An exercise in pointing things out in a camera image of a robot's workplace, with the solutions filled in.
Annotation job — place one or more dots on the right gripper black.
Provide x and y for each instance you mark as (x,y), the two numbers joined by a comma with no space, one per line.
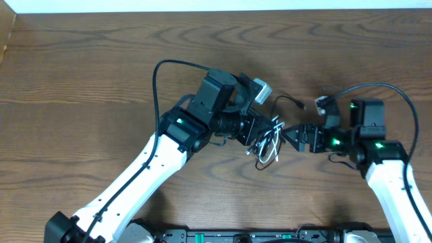
(316,129)

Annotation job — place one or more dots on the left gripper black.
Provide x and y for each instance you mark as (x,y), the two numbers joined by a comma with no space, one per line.
(254,128)

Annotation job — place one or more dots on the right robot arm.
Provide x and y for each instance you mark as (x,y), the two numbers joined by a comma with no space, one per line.
(381,162)

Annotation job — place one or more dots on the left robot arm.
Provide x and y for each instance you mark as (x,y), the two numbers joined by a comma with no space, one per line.
(221,106)

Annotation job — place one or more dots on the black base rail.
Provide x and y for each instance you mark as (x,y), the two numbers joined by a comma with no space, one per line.
(302,234)

